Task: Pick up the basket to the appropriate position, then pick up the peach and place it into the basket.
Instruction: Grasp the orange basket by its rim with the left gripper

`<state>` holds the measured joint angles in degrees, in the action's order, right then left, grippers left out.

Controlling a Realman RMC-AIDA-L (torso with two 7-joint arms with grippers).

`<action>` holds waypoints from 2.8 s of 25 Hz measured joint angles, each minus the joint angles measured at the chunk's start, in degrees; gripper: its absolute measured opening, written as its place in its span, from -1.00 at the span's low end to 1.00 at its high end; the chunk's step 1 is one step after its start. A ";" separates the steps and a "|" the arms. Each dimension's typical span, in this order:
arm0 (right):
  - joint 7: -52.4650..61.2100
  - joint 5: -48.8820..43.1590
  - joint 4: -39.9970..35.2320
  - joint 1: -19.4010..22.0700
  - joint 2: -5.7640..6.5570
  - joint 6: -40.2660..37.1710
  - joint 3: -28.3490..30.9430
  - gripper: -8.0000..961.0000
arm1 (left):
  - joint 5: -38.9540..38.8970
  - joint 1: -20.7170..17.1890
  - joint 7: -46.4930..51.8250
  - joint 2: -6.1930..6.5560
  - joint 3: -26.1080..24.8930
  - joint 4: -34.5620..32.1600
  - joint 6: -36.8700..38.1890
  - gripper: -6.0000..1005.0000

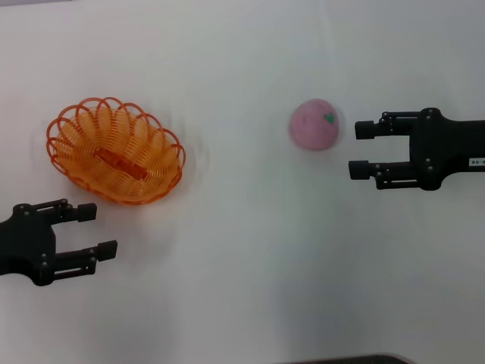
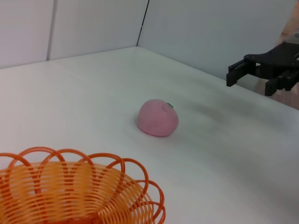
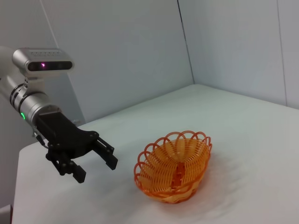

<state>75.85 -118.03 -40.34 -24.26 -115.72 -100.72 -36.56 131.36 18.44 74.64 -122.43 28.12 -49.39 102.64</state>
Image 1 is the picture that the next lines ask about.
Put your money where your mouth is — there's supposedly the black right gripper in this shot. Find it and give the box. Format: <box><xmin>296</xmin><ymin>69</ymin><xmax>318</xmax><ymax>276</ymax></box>
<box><xmin>348</xmin><ymin>107</ymin><xmax>485</xmax><ymax>191</ymax></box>

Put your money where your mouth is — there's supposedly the pink peach with green leaf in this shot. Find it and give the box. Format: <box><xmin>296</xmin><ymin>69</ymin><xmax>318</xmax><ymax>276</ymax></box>
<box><xmin>289</xmin><ymin>98</ymin><xmax>341</xmax><ymax>152</ymax></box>

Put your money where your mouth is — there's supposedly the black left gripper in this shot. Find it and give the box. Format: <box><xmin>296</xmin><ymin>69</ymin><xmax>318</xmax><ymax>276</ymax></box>
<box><xmin>0</xmin><ymin>198</ymin><xmax>119</xmax><ymax>287</ymax></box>

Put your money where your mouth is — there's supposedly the dark rounded robot torso edge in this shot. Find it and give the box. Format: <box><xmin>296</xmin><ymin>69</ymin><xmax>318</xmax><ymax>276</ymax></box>
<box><xmin>299</xmin><ymin>353</ymin><xmax>412</xmax><ymax>364</ymax></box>

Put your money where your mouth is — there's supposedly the orange plastic wire basket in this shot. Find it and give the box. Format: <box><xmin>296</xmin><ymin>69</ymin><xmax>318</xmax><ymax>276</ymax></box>
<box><xmin>45</xmin><ymin>96</ymin><xmax>187</xmax><ymax>206</ymax></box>

